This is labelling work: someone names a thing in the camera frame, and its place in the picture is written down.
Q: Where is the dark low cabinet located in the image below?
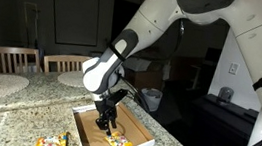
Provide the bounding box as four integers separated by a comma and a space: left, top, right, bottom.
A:
187, 91, 262, 146

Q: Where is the brown cardboard carton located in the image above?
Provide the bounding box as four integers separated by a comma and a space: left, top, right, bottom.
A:
123, 67, 165, 93

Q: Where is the light wooden chair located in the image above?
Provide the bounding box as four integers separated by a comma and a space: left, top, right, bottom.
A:
41, 50, 92, 79
0, 44, 43, 82

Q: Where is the orange cartoon candy sachet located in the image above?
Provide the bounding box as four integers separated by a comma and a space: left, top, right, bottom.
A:
34, 128, 70, 146
103, 129, 135, 146

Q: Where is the shallow brown cardboard box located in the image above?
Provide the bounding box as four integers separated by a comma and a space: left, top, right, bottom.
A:
67, 95, 160, 146

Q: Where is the small metal kettle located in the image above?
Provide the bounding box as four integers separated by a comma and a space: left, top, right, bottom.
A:
216, 86, 235, 105

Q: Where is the white bucket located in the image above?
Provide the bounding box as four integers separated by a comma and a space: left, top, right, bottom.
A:
138, 86, 164, 114

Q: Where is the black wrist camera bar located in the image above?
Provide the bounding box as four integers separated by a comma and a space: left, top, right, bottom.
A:
106, 86, 129, 110

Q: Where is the white bag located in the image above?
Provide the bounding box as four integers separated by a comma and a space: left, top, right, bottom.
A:
122, 55, 154, 74

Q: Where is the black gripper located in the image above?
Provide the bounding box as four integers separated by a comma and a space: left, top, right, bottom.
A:
91, 95, 122, 137

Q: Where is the white light switch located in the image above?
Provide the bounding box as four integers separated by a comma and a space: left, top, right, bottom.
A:
228, 62, 241, 76

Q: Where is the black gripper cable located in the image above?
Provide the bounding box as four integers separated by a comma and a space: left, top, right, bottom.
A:
115, 11, 187, 118

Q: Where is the dark framed wall board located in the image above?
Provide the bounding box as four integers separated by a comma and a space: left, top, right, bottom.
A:
45, 0, 104, 50

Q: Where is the pale metal stand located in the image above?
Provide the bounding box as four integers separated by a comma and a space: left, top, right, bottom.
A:
17, 0, 44, 50

